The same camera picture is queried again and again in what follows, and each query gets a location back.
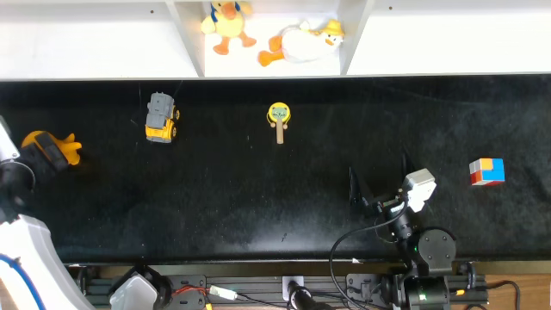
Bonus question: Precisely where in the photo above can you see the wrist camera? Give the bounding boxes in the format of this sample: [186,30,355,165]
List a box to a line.
[401,168,437,214]
[0,115,22,164]

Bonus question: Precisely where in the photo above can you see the grey and yellow toy truck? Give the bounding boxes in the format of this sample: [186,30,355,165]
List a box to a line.
[144,91,182,145]

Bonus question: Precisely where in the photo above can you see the many-coloured puzzle cube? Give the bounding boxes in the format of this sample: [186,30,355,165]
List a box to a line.
[468,157,506,187]

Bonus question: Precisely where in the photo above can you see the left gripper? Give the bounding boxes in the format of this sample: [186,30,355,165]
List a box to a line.
[19,132,70,182]

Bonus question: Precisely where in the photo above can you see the blue cable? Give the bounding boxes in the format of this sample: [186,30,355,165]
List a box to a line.
[0,253,47,310]

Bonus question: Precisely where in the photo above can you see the white plush duck yellow hat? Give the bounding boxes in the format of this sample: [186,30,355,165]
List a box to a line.
[257,18,346,68]

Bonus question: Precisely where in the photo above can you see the yellow rattle drum wooden handle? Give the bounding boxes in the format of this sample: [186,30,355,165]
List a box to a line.
[266,102,292,146]

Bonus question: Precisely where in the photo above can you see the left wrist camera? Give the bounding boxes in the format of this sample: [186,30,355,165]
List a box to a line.
[0,115,22,164]

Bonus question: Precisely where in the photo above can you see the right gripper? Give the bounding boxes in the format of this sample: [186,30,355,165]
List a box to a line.
[348,148,417,219]

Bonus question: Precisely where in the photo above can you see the mounting rail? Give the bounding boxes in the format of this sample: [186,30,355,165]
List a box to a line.
[68,260,522,310]

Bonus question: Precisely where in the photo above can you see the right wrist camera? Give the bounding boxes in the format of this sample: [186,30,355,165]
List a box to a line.
[401,168,437,214]

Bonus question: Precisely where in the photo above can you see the white shelf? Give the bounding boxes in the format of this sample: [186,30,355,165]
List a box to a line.
[0,0,551,82]

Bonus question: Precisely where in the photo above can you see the black cable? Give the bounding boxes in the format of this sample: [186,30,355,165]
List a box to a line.
[329,197,410,309]

